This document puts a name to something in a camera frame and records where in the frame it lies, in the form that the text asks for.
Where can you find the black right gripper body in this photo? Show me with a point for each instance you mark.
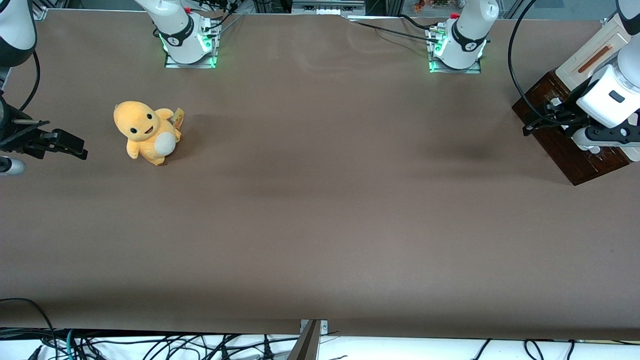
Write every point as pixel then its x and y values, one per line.
pixel 15 135

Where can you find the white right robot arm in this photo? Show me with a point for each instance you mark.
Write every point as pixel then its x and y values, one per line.
pixel 177 25

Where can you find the yellow plush toy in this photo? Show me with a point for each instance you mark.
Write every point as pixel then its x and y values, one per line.
pixel 145 130

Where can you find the white brown toaster oven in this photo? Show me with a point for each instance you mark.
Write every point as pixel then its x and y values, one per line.
pixel 600 50

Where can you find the white power strip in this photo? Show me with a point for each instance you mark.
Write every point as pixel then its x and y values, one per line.
pixel 327 7

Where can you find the grey support beam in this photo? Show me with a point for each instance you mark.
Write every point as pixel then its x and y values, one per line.
pixel 306 345

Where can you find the metal table edge bracket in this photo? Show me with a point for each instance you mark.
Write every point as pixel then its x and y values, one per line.
pixel 324 326

